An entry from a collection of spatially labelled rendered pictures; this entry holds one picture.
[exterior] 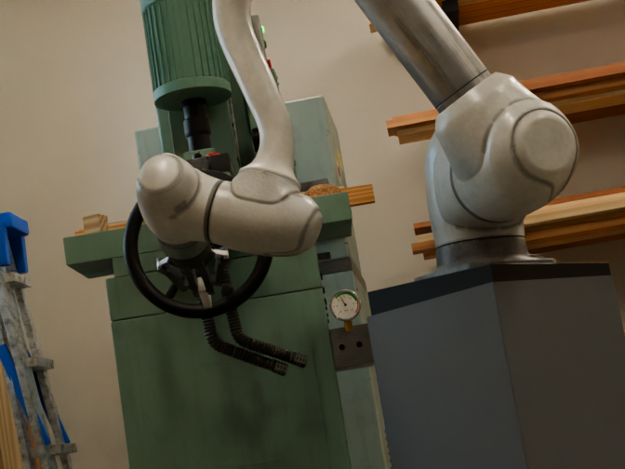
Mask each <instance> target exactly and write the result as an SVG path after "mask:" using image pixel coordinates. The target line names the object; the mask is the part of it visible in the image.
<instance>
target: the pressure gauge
mask: <svg viewBox="0 0 625 469"><path fill-rule="evenodd" d="M342 300H343V301H342ZM343 302H345V303H346V304H347V305H346V306H344V303H343ZM329 307H330V311H331V313H332V315H333V316H335V317H336V318H337V319H338V320H340V321H344V326H345V331H351V330H353V327H352V320H353V319H355V318H356V317H357V316H358V314H359V312H360V310H361V300H360V298H359V296H358V295H357V294H356V293H355V292H354V291H352V290H349V289H341V290H339V291H337V292H336V293H335V294H334V295H333V296H332V297H331V300H330V303H329Z"/></svg>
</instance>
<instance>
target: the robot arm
mask: <svg viewBox="0 0 625 469"><path fill-rule="evenodd" d="M354 2H355V3H356V4H357V6H359V7H360V9H361V10H362V11H363V12H364V14H365V15H366V17H367V18H368V19H369V21H370V22H371V23H372V25H373V26H374V27H375V29H376V30H377V31H378V33H379V34H380V36H381V37H382V38H383V40H384V41H385V42H386V44H387V45H388V46H389V48H390V49H391V50H392V52H393V53H394V55H395V56H396V57H397V59H398V60H399V61H400V62H401V63H402V64H403V65H404V67H405V68H406V70H407V71H408V72H409V74H410V75H411V76H412V78H413V79H414V80H415V82H416V83H417V84H418V86H419V87H420V89H421V90H422V91H423V93H424V94H425V95H426V97H427V98H428V99H429V101H430V102H431V103H432V105H433V106H434V108H435V109H436V110H437V112H438V113H439V114H438V115H437V116H436V120H435V131H434V133H433V134H432V138H431V140H430V143H429V146H428V150H427V153H426V157H425V183H426V194H427V203H428V210H429V216H430V222H431V227H432V234H433V238H434V244H435V249H436V269H435V270H433V271H431V272H429V273H427V274H425V275H421V276H418V277H416V278H414V281H418V280H421V279H426V278H430V277H434V276H438V275H445V274H450V273H454V272H457V271H462V270H466V269H470V268H474V267H478V266H482V265H487V264H490V263H556V260H555V259H550V258H544V256H539V255H534V254H529V252H528V250H527V245H526V241H525V229H524V218H525V216H526V215H528V214H530V213H532V212H534V211H536V210H538V209H540V208H543V207H544V206H546V205H547V204H549V203H550V202H551V201H552V200H553V199H554V198H555V197H556V196H557V195H558V194H559V193H561V192H562V191H563V190H564V188H565V187H566V186H567V184H568V183H569V181H570V179H571V177H572V175H573V173H574V171H575V168H576V165H577V162H578V151H579V149H578V137H577V134H576V131H575V129H574V128H573V126H572V125H571V123H570V122H569V120H568V119H567V118H566V117H565V115H564V114H563V113H562V112H561V111H560V110H558V109H557V108H556V107H555V106H553V105H552V104H550V103H548V102H546V101H544V100H541V99H540V98H538V97H537V96H536V95H534V94H533V93H532V92H531V91H529V90H528V89H527V88H526V87H524V86H523V85H522V84H521V83H520V82H518V81H517V80H516V79H515V78H514V77H513V76H511V75H508V74H502V73H497V72H495V73H493V74H491V73H490V72H489V71H488V70H487V68H486V67H485V66H484V65H483V63H482V62H481V61H480V60H479V58H478V57H477V56H476V54H475V53H474V52H473V50H472V49H471V47H470V46H469V45H468V43H467V42H466V41H465V39H464V38H463V37H462V35H461V34H460V33H459V31H458V30H457V28H456V27H455V26H454V24H453V23H452V22H451V21H450V19H449V18H448V17H447V15H446V14H445V12H444V11H443V10H442V9H441V8H440V7H439V5H438V4H437V3H436V1H435V0H354ZM251 3H252V0H212V14H213V21H214V26H215V30H216V34H217V37H218V39H219V44H220V46H221V49H222V51H223V53H224V55H225V57H226V60H227V61H228V63H229V65H230V67H231V69H232V71H233V75H234V77H235V79H236V81H237V83H238V85H239V87H240V88H241V90H242V93H243V95H244V97H245V99H246V102H247V104H248V106H249V109H250V111H251V113H252V114H253V116H254V118H255V121H256V123H257V126H258V129H259V150H258V153H257V155H256V157H255V159H254V160H253V161H252V163H250V164H249V165H247V166H246V167H241V168H240V169H239V172H238V174H237V176H236V177H234V178H233V180H232V181H224V180H220V179H217V178H214V177H211V176H209V175H207V174H205V173H204V172H202V171H200V170H198V169H197V168H194V167H193V166H192V165H191V164H189V163H188V162H187V161H185V160H183V159H182V158H180V157H178V156H176V155H174V154H157V155H154V156H152V157H150V158H149V159H148V160H146V161H145V162H144V164H143V165H142V168H141V170H140V174H139V176H138V178H137V180H136V195H137V200H138V205H139V208H140V213H141V216H142V218H143V219H144V221H145V223H146V224H147V226H148V227H149V229H150V230H151V231H152V232H153V233H154V236H155V237H156V239H157V241H158V243H159V246H160V248H161V249H162V250H163V252H164V253H165V254H166V258H161V257H160V258H157V259H156V262H157V272H158V273H160V274H163V275H165V276H166V277H167V278H168V279H169V280H170V281H171V282H172V283H173V284H174V285H176V286H177V287H178V288H179V289H180V290H181V291H187V289H190V290H191V291H192V292H193V296H194V297H195V298H196V297H200V298H201V301H202V304H203V305H204V308H205V309H206V308H211V307H212V300H211V295H212V294H214V293H215V290H214V285H215V286H220V285H221V282H222V277H223V272H224V266H225V264H226V263H227V262H228V261H229V253H228V248H229V249H232V250H236V251H240V252H244V253H249V254H255V255H261V256H270V257H291V256H297V255H299V254H301V253H303V252H305V251H306V250H309V249H310V248H311V247H312V246H313V245H314V244H315V242H316V240H317V238H318V236H319V234H320V231H321V228H322V224H323V215H322V213H321V210H320V208H319V207H318V206H317V204H316V203H315V202H314V201H313V200H312V199H311V198H310V197H309V196H307V195H305V194H301V193H300V187H301V185H300V183H299V182H298V181H297V179H296V177H295V175H294V153H295V142H294V133H293V127H292V124H291V120H290V117H289V114H288V111H287V109H286V105H285V103H284V101H283V98H282V96H281V94H280V91H279V89H278V87H277V85H276V83H275V81H274V78H273V75H272V72H271V70H270V68H269V65H268V63H267V61H266V59H265V57H264V55H263V52H262V50H261V48H260V45H259V42H258V39H257V37H256V35H255V32H254V29H253V26H252V21H251V14H250V10H251ZM210 243H213V244H217V245H220V246H222V248H221V249H215V248H214V246H212V245H211V244H210ZM214 257H215V259H216V262H215V268H214V274H213V275H211V274H210V272H209V270H208V267H207V265H208V264H209V263H210V262H211V261H212V260H213V259H214ZM177 267H178V268H180V269H182V271H183V272H184V274H185V275H186V277H187V279H186V277H185V276H184V275H183V274H182V272H181V271H180V270H179V269H178V268H177ZM194 269H198V271H199V274H200V275H201V276H202V277H197V278H196V274H195V272H194Z"/></svg>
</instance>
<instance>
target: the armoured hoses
mask: <svg viewBox="0 0 625 469"><path fill-rule="evenodd" d="M227 265H228V264H227V263H226V264H225V266H224V272H223V277H222V282H221V285H223V284H225V283H229V284H232V283H231V279H230V277H229V275H230V274H229V270H228V267H227ZM194 272H195V274H196V278H197V277H202V276H201V275H200V274H199V271H198V269H194ZM221 285H220V287H221ZM237 310H238V309H237V308H235V309H233V310H231V311H230V312H228V313H227V314H226V315H227V318H228V322H229V328H230V332H231V333H232V334H231V335H232V336H233V339H234V340H235V342H236V343H239V345H240V346H243V348H246V349H249V350H250V351H248V350H246V349H243V348H240V347H239V346H237V347H236V345H232V344H229V343H227V342H222V341H221V339H219V337H218V334H217V333H218V332H217V331H216V329H215V327H216V326H215V322H214V321H215V319H214V317H209V318H202V320H203V323H204V324H203V326H204V330H205V331H204V333H205V336H206V340H207V341H208V342H207V343H208V344H210V347H212V348H214V350H215V351H218V353H222V354H225V355H227V356H231V357H233V358H237V359H240V360H243V361H244V362H247V363H248V362H249V364H252V365H256V366H259V367H262V368H263V369H267V370H270V371H271V372H273V373H276V374H278V375H281V376H285V375H286V372H287V369H288V364H287V363H289V362H290V364H292V365H295V366H298V367H301V368H304V367H305V366H306V363H307V360H308V356H306V355H304V354H301V353H297V352H292V351H289V350H287V349H284V348H280V347H277V346H276V345H275V346H274V345H273V344H272V345H271V344H270V343H269V344H268V343H267V342H261V341H259V340H255V339H252V338H249V337H247V335H245V334H244V332H243V331H242V328H241V326H242V325H241V324H240V323H241V321H240V318H239V314H238V311H237ZM251 350H253V353H252V352H251ZM255 351H256V352H259V353H260V354H261V353H262V354H263V355H259V354H255V353H254V352H255ZM264 355H268V356H271V357H274V358H278V359H281V360H282V361H283V360H284V361H285V362H287V363H284V362H281V361H279V360H273V359H270V358H268V357H267V356H264Z"/></svg>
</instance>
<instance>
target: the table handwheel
mask: <svg viewBox="0 0 625 469"><path fill-rule="evenodd" d="M198 170H200V171H202V172H204V173H205V174H207V175H209V176H211V177H214V178H217V179H220V180H224V181H232V180H233V178H234V177H233V176H231V175H229V174H226V173H223V172H220V171H216V170H211V169H198ZM142 222H143V218H142V216H141V213H140V208H139V205H138V202H137V203H136V204H135V206H134V207H133V208H132V210H131V212H130V215H129V217H128V219H127V222H126V228H125V232H124V241H123V250H124V258H125V263H126V268H127V271H128V273H129V275H130V277H131V279H132V281H133V283H134V284H135V286H136V288H137V289H138V290H139V292H140V293H141V294H142V295H143V296H144V297H145V298H146V299H147V300H148V301H149V302H151V303H152V304H153V305H155V306H156V307H158V308H159V309H161V310H163V311H165V312H167V313H170V314H172V315H176V316H180V317H185V318H209V317H214V316H218V315H223V314H226V313H228V312H230V311H231V310H233V309H235V308H237V307H238V306H240V305H241V304H243V303H244V302H246V301H247V300H248V299H249V298H250V297H251V296H252V295H253V294H254V293H255V292H256V291H257V290H258V288H259V287H260V285H261V284H262V282H263V280H264V279H265V277H266V275H267V274H268V271H269V269H270V266H271V263H272V259H273V257H270V256H261V255H258V258H257V261H256V264H255V266H254V269H253V271H252V272H251V274H250V276H249V277H248V279H247V280H246V281H245V283H244V284H243V285H242V286H241V287H240V288H239V289H237V290H236V291H235V292H234V293H233V295H232V296H231V297H225V298H223V299H220V300H218V301H213V302H212V307H211V308H206V309H205V308H204V305H203V304H202V303H199V304H195V303H187V302H182V301H176V300H174V299H173V298H174V296H175V295H176V293H177V291H178V289H179V288H178V287H177V286H176V285H174V284H173V283H172V284H171V285H170V287H169V289H168V291H167V292H166V295H165V294H164V293H162V292H161V291H160V290H158V289H157V288H156V287H155V286H154V285H153V284H152V282H151V281H150V280H149V279H148V277H147V276H146V274H145V273H144V271H143V269H142V266H141V264H140V257H139V252H138V240H139V233H140V227H141V224H142Z"/></svg>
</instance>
